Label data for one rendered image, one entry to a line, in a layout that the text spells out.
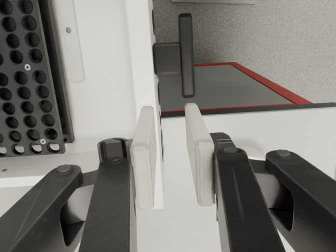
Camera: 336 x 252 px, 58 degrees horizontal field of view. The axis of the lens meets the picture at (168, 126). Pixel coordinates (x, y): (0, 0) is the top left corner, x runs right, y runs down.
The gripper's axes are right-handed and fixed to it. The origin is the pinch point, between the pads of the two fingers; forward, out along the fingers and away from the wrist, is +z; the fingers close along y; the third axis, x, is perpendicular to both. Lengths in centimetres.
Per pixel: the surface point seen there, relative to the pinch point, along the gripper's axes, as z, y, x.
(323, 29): 103, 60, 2
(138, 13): 10.6, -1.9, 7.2
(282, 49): 103, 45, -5
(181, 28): 12.2, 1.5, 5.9
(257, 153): 25.1, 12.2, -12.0
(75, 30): 18.8, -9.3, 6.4
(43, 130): 13.5, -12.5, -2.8
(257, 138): 27.4, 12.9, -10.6
